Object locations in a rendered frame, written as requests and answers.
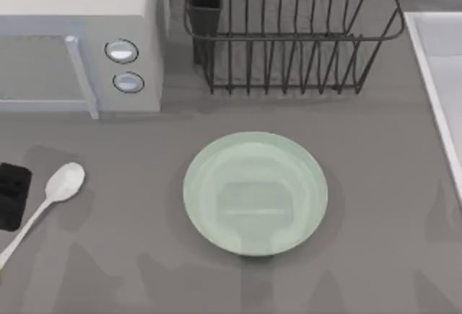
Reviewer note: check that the pale green plate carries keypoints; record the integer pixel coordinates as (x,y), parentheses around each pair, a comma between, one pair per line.
(255,194)

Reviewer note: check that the small microwave knob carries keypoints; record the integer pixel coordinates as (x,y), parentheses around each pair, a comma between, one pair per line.
(128,82)

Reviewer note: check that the black cutlery holder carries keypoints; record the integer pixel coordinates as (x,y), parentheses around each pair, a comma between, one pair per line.
(204,3)

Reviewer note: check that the large microwave knob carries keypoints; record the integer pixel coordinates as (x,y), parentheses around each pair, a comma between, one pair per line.
(121,51)

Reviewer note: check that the white spoon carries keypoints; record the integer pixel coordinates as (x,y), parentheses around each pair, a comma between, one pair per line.
(65,182)

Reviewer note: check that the pale microwave oven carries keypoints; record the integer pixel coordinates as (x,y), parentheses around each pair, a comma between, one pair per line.
(72,0)

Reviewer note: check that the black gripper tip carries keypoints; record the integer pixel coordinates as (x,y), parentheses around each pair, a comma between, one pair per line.
(12,195)

